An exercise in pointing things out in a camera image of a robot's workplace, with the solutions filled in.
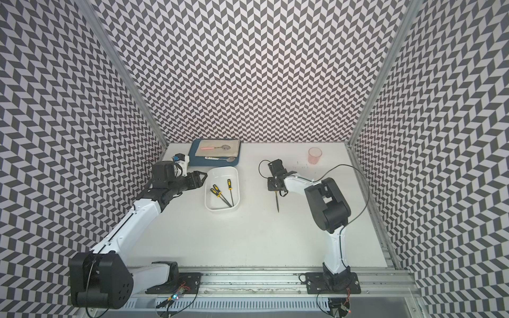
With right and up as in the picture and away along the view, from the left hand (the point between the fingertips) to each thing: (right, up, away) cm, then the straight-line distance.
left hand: (202, 177), depth 84 cm
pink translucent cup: (+54, +10, +22) cm, 59 cm away
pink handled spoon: (+3, +15, +35) cm, 38 cm away
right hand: (+32, -6, +17) cm, 37 cm away
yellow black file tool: (+33, -13, +12) cm, 37 cm away
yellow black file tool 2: (+9, -7, +15) cm, 19 cm away
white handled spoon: (+8, +8, +25) cm, 28 cm away
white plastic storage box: (+5, -9, +15) cm, 18 cm away
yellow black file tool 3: (+4, -9, +14) cm, 17 cm away
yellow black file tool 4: (+4, -10, +13) cm, 17 cm away
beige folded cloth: (+8, +12, +29) cm, 32 cm away
